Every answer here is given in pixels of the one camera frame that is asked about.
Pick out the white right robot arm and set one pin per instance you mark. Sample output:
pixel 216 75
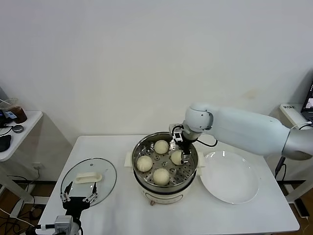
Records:
pixel 244 129

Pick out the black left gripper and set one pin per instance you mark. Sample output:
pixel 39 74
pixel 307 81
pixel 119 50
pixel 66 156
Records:
pixel 74 203

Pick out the white round plate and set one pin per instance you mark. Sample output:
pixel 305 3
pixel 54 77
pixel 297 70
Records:
pixel 227 178

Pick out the grey round puck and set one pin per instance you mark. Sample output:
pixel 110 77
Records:
pixel 17 128

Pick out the white side table with monitor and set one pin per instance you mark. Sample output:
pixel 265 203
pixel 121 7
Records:
pixel 29 122

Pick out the cream electric cooking pot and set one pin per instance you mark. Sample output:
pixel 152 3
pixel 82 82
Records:
pixel 161 195

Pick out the black floor power strip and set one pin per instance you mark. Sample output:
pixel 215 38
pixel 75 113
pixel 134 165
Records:
pixel 302 208

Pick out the black monitor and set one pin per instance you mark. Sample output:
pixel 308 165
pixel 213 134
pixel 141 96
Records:
pixel 2 95

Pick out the white wall outlet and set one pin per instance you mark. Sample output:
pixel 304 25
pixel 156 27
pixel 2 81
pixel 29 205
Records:
pixel 38 166

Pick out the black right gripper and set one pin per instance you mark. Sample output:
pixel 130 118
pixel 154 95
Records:
pixel 187 145

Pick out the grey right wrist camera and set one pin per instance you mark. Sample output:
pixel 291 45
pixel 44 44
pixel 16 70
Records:
pixel 177 133

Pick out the white steamed baozi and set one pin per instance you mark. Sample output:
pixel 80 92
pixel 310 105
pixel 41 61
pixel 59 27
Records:
pixel 144 163
pixel 161 176
pixel 176 157
pixel 161 147

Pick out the dark open laptop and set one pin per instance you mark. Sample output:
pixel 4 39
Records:
pixel 308 102

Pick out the stainless steel steamer basket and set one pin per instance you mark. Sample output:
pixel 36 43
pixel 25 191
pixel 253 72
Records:
pixel 140 149

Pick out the plastic iced coffee cup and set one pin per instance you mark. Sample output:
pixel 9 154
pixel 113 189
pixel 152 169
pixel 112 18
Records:
pixel 19 113

